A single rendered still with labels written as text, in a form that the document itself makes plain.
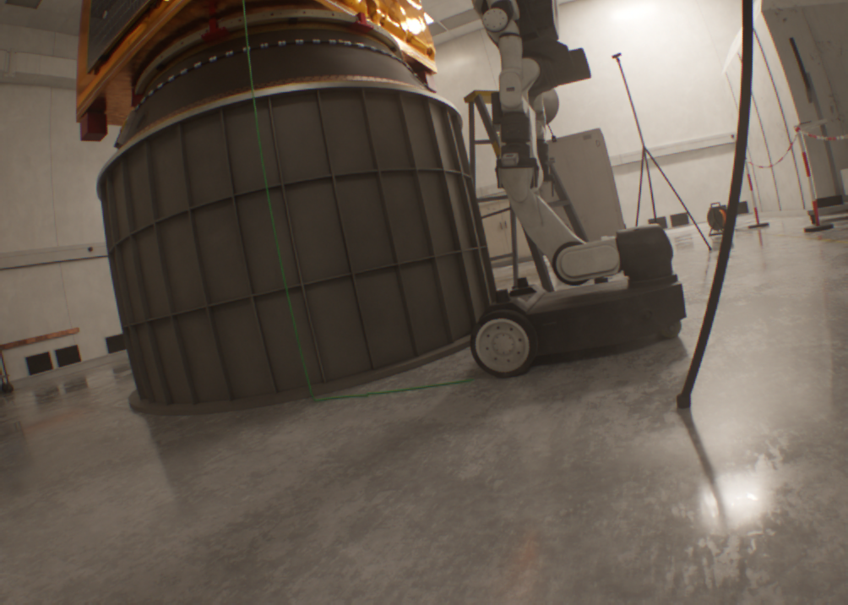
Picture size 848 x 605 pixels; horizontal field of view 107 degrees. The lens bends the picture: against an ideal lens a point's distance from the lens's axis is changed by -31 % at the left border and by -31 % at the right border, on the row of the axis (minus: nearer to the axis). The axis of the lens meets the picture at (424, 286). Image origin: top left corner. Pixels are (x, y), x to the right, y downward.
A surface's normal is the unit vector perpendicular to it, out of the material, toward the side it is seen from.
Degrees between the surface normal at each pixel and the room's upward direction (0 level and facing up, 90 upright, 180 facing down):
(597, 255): 90
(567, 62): 113
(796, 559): 0
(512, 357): 90
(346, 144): 90
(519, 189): 90
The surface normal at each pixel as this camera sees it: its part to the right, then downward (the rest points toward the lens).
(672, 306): -0.05, 0.06
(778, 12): -0.42, 0.14
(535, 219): -0.26, 0.53
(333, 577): -0.21, -0.98
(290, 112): 0.31, -0.02
